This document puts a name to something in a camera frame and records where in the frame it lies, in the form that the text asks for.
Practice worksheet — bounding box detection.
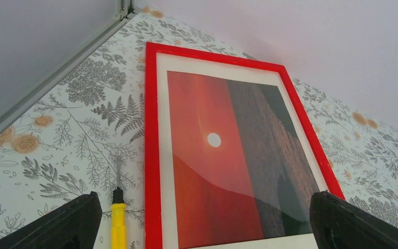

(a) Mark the yellow handled screwdriver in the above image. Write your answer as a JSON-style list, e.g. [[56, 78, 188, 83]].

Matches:
[[111, 156, 127, 249]]

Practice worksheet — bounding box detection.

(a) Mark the red picture frame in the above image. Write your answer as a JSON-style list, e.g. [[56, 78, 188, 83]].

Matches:
[[145, 43, 344, 248]]

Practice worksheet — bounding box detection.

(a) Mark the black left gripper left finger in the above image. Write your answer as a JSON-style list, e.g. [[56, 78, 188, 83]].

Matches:
[[0, 191, 103, 248]]

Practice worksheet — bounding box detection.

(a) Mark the aluminium corner post left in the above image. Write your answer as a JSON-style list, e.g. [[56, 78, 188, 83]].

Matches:
[[0, 0, 135, 133]]

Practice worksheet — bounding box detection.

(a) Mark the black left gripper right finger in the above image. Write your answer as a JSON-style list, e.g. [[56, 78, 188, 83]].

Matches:
[[309, 191, 398, 249]]

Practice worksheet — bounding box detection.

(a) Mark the sunset photo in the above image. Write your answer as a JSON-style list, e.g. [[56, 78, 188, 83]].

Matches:
[[167, 71, 319, 248]]

